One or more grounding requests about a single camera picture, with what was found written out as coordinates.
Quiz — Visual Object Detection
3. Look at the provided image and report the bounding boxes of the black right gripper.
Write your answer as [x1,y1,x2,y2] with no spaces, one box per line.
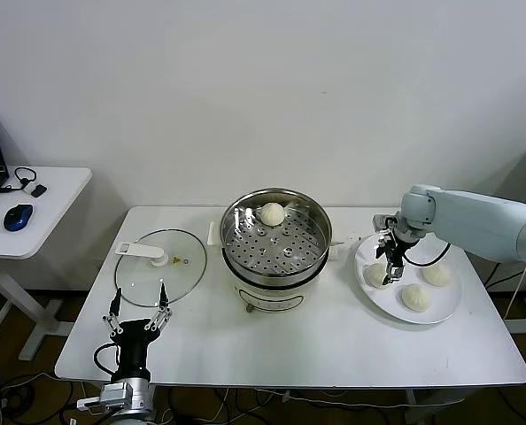
[375,231,410,285]

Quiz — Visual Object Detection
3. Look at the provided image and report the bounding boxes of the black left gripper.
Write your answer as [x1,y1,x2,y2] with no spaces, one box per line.
[102,282,174,383]

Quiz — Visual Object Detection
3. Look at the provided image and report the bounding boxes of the white steamed baozi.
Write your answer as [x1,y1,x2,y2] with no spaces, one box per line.
[258,202,286,226]
[399,283,432,313]
[362,263,395,290]
[421,261,453,287]

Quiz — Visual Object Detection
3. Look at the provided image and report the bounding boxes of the steel steamer basket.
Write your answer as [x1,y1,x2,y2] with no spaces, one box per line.
[220,189,334,276]

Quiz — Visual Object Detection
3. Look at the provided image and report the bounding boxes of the white round plate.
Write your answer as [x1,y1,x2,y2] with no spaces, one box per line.
[352,232,463,326]

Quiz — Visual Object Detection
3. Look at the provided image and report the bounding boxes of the white electric cooking pot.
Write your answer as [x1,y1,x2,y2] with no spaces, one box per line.
[207,220,346,316]

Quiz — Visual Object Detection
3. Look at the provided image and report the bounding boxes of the white side table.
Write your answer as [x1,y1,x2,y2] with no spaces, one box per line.
[0,166,94,362]

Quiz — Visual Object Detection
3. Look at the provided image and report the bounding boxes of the blue computer mouse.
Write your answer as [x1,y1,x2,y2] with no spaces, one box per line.
[2,204,35,232]

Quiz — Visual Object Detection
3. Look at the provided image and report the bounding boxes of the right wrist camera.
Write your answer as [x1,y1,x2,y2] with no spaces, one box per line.
[371,213,396,232]

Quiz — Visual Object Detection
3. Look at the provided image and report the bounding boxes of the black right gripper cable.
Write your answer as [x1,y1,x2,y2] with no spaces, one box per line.
[403,241,453,268]

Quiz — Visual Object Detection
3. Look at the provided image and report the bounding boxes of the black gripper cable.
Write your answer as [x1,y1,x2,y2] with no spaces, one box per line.
[403,241,453,268]
[93,343,122,376]

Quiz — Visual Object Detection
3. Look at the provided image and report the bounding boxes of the glass lid white handle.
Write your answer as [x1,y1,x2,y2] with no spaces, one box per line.
[113,228,208,308]

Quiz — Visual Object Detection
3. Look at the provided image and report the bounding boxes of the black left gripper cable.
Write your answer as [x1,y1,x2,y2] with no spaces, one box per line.
[93,343,122,376]

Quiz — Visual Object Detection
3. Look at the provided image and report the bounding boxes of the black cable with plug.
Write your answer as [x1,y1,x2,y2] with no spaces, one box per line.
[483,261,526,290]

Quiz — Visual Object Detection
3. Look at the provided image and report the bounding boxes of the white hanging cable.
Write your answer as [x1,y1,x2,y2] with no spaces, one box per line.
[504,264,526,321]

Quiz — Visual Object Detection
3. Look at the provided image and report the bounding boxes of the black looped cable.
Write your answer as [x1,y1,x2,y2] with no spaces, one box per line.
[0,166,37,194]

